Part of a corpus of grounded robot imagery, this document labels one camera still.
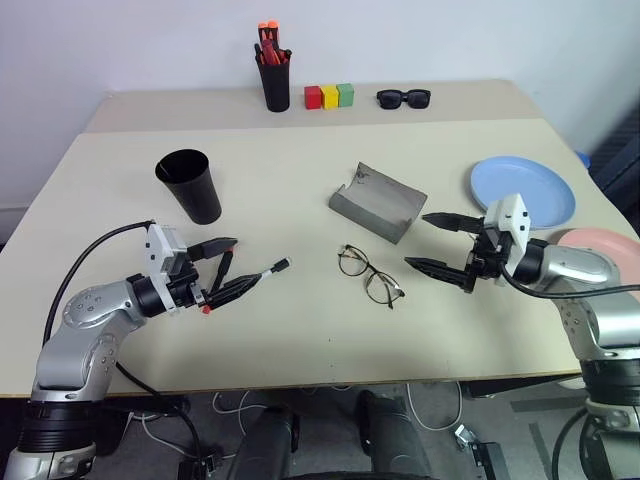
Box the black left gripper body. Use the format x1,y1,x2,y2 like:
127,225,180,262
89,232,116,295
166,252,209,311

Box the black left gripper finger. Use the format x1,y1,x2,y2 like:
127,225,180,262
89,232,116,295
204,273,265,309
187,237,240,262

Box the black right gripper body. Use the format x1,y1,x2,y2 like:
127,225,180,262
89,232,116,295
463,216,512,295

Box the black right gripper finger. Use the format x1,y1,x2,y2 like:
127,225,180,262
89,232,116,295
422,211,484,234
403,256,472,291

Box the black pen with red ends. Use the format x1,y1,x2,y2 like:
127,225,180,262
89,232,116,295
199,244,237,315

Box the black and white marker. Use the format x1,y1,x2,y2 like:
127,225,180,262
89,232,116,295
252,257,292,285

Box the grey glasses case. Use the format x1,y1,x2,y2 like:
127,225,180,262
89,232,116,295
328,160,429,245

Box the thin-framed eyeglasses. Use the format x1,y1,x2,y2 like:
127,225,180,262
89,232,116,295
337,243,406,309

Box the pink plate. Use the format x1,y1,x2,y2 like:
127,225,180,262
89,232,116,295
555,227,640,306

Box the empty black cup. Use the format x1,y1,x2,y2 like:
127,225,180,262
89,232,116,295
154,148,224,226

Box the blue plate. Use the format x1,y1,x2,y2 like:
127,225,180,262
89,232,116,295
468,155,577,231

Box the black sunglasses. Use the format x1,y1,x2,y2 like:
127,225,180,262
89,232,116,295
376,88,432,111

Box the dark rounded robot leg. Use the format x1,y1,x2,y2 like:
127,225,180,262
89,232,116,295
354,389,431,480
234,404,301,480

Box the black ribbed panel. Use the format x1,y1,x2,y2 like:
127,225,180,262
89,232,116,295
592,107,640,211

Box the black pen holder cup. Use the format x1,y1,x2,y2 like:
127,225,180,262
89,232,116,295
255,52,293,113

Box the black floor connector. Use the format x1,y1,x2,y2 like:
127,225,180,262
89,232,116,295
177,452,224,480

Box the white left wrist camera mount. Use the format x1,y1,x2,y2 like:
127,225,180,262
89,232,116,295
142,222,190,317

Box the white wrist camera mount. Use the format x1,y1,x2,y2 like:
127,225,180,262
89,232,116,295
142,222,190,317
482,193,531,287

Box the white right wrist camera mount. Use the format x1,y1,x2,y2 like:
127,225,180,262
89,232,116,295
482,193,531,287

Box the white floor cable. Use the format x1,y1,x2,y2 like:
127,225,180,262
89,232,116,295
404,382,464,431
212,391,262,417

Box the black table frame bar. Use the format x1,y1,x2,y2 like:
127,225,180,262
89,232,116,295
459,374,571,399

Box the black floor base plate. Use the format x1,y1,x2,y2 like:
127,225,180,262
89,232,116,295
469,442,511,480

